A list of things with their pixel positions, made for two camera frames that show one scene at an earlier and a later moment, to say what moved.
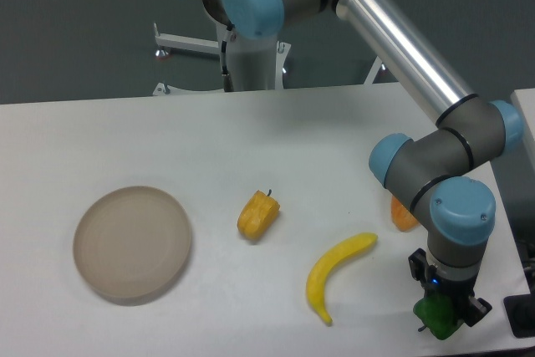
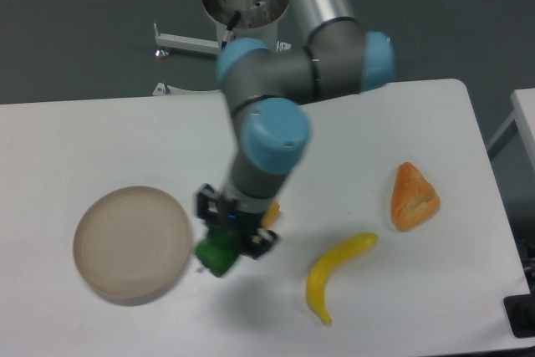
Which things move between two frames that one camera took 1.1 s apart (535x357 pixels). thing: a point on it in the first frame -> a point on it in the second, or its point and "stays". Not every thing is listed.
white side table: (525, 100) stays
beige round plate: (131, 242) stays
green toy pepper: (438, 313) -> (219, 249)
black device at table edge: (520, 311) stays
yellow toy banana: (319, 272) stays
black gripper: (459, 292) -> (229, 216)
